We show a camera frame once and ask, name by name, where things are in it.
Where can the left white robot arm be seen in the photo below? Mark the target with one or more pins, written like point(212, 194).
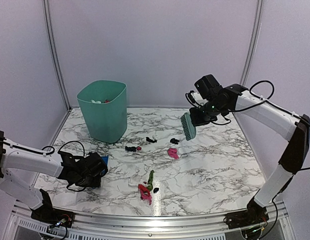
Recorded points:
point(82, 171)

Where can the black paper scrap right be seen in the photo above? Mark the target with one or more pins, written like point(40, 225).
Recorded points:
point(174, 141)

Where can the blue plastic dustpan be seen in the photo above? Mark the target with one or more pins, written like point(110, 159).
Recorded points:
point(105, 161)

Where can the black and pink paper scrap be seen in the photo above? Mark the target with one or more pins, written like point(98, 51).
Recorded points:
point(132, 148)

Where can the green paper scrap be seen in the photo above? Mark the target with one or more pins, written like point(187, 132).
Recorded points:
point(149, 183)

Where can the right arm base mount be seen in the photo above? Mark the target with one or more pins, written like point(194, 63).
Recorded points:
point(247, 217)

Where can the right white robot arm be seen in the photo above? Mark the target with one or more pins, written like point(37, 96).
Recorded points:
point(212, 99)

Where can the teal hand brush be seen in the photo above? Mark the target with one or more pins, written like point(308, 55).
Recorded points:
point(188, 128)

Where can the paper scraps inside bin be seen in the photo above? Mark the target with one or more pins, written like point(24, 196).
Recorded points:
point(100, 102)

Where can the teal plastic waste bin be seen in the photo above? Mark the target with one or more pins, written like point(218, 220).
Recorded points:
point(105, 122)

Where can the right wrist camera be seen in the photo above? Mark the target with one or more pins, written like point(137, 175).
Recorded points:
point(195, 99)

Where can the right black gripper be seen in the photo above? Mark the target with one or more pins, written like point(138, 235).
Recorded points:
point(196, 119)

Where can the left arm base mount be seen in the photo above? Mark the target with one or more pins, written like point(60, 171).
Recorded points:
point(48, 214)

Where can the black and white paper scrap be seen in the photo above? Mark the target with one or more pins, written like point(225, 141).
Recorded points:
point(152, 139)

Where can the pink paper scrap centre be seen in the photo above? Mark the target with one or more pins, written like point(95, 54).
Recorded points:
point(172, 152)

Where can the left aluminium corner post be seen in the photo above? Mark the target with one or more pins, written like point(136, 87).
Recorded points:
point(54, 54)

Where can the aluminium front frame rail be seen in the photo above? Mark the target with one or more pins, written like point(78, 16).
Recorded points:
point(93, 226)

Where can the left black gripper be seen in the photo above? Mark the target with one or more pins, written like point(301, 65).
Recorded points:
point(96, 183)

